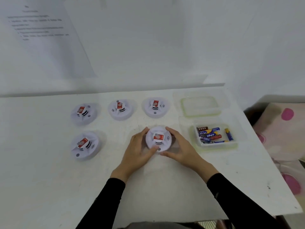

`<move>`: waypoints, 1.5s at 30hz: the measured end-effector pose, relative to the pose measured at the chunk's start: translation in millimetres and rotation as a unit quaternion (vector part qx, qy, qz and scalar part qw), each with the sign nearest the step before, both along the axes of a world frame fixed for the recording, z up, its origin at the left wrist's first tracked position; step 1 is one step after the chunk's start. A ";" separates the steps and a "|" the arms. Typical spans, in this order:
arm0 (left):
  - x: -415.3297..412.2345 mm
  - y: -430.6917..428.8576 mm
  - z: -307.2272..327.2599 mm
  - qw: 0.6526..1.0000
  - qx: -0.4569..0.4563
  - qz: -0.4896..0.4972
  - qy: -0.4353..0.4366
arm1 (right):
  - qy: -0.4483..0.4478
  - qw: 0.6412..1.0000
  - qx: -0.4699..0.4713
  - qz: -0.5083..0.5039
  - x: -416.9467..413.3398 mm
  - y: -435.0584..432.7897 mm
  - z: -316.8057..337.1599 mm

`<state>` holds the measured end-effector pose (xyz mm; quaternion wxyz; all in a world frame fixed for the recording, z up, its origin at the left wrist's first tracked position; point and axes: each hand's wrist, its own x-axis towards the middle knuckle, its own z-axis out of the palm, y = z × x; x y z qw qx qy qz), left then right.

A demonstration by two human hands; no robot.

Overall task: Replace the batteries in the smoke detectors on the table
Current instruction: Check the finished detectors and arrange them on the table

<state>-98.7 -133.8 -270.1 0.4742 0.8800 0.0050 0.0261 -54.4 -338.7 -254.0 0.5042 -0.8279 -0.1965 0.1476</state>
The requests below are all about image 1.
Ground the person's left hand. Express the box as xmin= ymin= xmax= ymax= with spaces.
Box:
xmin=116 ymin=127 xmax=159 ymax=177

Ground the person's right hand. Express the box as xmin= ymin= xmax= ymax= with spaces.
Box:
xmin=162 ymin=126 xmax=215 ymax=177

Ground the white round smoke detector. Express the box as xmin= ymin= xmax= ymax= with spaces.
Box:
xmin=108 ymin=99 xmax=135 ymax=121
xmin=71 ymin=103 xmax=98 ymax=127
xmin=143 ymin=97 xmax=171 ymax=119
xmin=71 ymin=131 xmax=100 ymax=161
xmin=145 ymin=126 xmax=172 ymax=153

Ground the person's right forearm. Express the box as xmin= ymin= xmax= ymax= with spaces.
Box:
xmin=203 ymin=166 xmax=290 ymax=229

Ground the person's left forearm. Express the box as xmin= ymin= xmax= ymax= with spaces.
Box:
xmin=76 ymin=167 xmax=130 ymax=229

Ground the pile of batteries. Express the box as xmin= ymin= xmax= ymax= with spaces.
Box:
xmin=196 ymin=126 xmax=234 ymax=143

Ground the clear plastic container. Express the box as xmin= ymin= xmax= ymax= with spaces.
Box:
xmin=179 ymin=116 xmax=239 ymax=152

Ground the clear plastic container lid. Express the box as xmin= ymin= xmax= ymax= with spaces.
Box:
xmin=173 ymin=90 xmax=229 ymax=118

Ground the pink polka dot cloth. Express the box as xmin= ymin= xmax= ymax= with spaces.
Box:
xmin=252 ymin=102 xmax=305 ymax=203

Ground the printed white paper sheet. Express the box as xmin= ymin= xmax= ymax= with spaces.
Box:
xmin=4 ymin=2 xmax=97 ymax=79

